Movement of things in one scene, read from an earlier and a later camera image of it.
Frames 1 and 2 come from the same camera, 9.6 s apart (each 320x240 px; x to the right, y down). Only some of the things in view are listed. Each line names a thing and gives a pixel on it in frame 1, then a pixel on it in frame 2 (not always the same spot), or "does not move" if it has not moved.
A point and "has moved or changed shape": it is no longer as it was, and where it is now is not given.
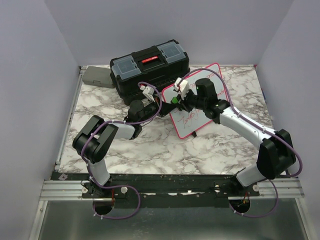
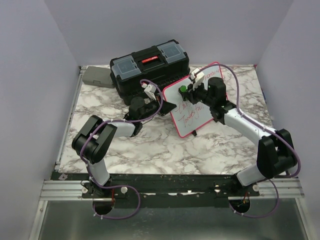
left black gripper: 166,108 does not move
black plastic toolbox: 142,75 does not move
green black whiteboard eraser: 174,100 has moved or changed shape
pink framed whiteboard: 186,124 does not move
